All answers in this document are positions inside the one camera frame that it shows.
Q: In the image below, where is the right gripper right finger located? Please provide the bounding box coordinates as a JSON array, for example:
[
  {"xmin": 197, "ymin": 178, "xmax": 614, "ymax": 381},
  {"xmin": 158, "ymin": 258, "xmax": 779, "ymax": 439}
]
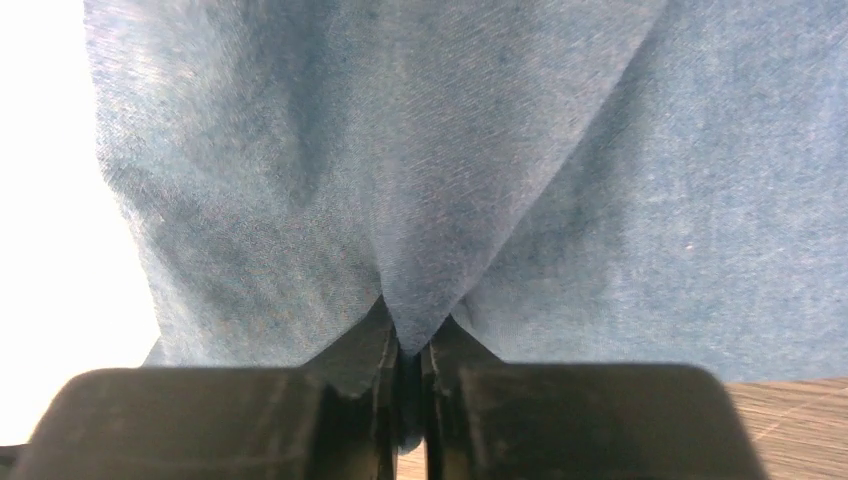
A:
[{"xmin": 421, "ymin": 320, "xmax": 767, "ymax": 480}]

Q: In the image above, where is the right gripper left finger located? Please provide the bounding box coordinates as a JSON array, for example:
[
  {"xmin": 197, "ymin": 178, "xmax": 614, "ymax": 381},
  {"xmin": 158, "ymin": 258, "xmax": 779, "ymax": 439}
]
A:
[{"xmin": 10, "ymin": 301, "xmax": 398, "ymax": 480}]

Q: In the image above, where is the white pillow with yellow band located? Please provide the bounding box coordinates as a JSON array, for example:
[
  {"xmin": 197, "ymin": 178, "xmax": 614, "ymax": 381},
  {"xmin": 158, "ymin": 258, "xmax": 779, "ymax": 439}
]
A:
[{"xmin": 1, "ymin": 1, "xmax": 158, "ymax": 445}]

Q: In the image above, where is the blue pillowcase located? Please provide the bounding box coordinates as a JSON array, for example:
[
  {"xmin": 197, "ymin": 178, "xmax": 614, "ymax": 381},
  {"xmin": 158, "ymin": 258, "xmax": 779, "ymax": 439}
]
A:
[{"xmin": 82, "ymin": 0, "xmax": 848, "ymax": 455}]

